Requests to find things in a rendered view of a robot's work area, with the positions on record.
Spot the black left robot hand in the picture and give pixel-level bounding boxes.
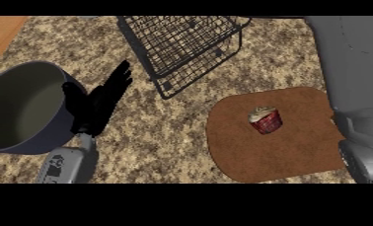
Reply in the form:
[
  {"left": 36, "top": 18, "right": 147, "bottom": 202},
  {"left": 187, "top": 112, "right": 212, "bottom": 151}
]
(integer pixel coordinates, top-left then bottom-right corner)
[{"left": 61, "top": 59, "right": 134, "bottom": 136}]

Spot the red can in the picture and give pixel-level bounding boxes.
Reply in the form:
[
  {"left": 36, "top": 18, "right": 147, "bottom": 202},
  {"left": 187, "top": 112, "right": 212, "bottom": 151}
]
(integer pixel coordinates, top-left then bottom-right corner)
[{"left": 246, "top": 105, "right": 284, "bottom": 136}]

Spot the brown cutting board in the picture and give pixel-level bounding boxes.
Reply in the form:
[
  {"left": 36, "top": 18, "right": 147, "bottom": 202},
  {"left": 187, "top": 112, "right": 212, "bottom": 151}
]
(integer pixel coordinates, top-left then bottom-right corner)
[{"left": 204, "top": 86, "right": 349, "bottom": 184}]

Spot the dark blue-grey pot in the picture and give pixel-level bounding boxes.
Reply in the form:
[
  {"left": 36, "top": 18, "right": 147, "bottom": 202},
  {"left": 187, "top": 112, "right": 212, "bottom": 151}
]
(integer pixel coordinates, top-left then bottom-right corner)
[{"left": 0, "top": 59, "right": 88, "bottom": 156}]

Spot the large grey appliance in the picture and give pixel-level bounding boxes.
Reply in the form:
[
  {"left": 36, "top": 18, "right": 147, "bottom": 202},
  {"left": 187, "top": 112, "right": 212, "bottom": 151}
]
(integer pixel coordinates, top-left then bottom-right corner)
[{"left": 303, "top": 15, "right": 373, "bottom": 113}]

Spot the black wire tiered basket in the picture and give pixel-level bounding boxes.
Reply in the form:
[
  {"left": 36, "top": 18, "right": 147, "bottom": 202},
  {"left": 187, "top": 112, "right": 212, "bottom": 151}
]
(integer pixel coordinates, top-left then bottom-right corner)
[{"left": 115, "top": 15, "right": 253, "bottom": 101}]

